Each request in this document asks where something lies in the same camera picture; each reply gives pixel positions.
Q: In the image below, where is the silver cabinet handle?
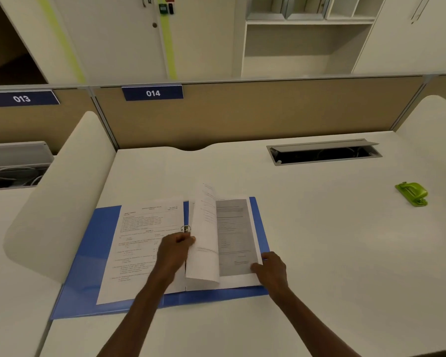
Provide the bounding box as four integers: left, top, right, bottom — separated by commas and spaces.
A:
410, 0, 426, 22
412, 0, 433, 25

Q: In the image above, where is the beige partition panel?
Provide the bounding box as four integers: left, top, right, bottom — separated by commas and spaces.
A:
0, 86, 99, 155
91, 75, 427, 151
390, 73, 446, 131

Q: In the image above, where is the white open shelf unit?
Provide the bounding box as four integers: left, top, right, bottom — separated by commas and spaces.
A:
240, 0, 389, 79

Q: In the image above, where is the white desk divider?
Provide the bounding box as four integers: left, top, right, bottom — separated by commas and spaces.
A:
395, 95, 446, 175
2, 111, 116, 284

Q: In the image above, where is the blue folder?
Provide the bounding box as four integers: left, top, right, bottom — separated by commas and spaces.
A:
50, 196, 271, 320

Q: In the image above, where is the green hole punch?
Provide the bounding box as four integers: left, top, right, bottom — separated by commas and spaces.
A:
395, 181, 429, 208

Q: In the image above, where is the white cabinet with doors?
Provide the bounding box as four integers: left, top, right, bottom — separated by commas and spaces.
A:
352, 0, 446, 75

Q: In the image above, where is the yellow-green tape strip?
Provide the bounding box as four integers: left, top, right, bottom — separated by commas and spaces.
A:
157, 0, 178, 81
35, 0, 87, 84

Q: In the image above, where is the person's left hand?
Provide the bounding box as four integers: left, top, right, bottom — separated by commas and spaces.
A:
152, 232, 197, 286

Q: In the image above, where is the blue number sign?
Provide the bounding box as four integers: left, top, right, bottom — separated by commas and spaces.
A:
0, 89, 60, 108
121, 84, 184, 102

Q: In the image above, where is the person's left forearm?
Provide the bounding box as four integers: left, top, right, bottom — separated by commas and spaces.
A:
96, 274, 176, 357

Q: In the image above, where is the person's right forearm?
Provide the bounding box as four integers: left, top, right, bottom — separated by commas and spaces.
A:
269, 288, 362, 357

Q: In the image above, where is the grey desk cable hatch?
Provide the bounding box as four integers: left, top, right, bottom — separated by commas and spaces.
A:
266, 138, 383, 167
0, 141, 55, 191

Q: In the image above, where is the person's right hand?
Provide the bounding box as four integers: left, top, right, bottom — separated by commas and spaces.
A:
250, 251, 290, 301

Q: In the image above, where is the white door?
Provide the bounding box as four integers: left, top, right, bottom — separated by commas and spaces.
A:
51, 0, 168, 85

